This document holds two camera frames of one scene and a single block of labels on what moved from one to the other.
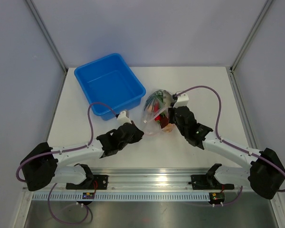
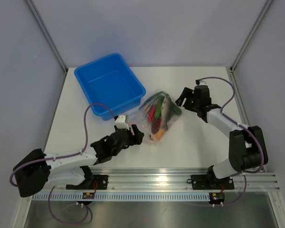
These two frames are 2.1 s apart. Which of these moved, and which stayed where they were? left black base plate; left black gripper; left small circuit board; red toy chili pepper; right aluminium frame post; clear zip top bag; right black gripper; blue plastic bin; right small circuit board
Moved: clear zip top bag; red toy chili pepper; right black gripper
Stayed: left black base plate; left small circuit board; right aluminium frame post; left black gripper; right small circuit board; blue plastic bin
